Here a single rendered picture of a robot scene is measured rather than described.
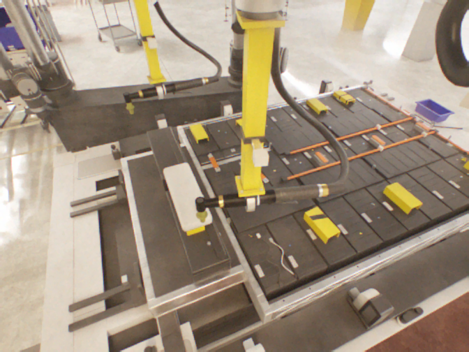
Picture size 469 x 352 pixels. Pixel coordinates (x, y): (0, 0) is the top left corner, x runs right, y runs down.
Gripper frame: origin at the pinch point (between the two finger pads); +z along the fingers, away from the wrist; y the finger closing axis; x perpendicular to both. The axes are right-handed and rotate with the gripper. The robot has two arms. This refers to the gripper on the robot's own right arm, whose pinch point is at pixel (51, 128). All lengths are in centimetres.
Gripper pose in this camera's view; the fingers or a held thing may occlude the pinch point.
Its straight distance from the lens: 237.8
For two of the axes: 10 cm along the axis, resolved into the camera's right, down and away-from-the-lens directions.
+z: 0.0, 7.1, 7.1
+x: -9.8, 1.4, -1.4
